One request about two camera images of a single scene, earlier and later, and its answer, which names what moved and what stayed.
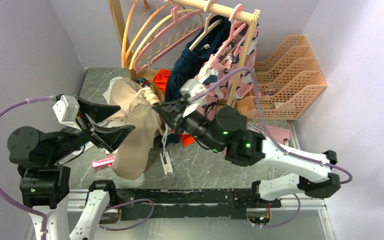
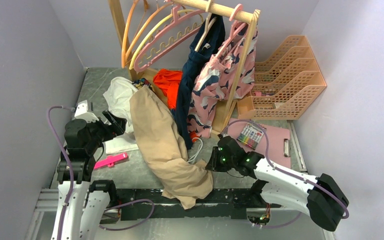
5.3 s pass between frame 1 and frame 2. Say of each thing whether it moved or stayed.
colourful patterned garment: stayed
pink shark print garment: stayed
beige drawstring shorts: moved
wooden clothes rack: stayed
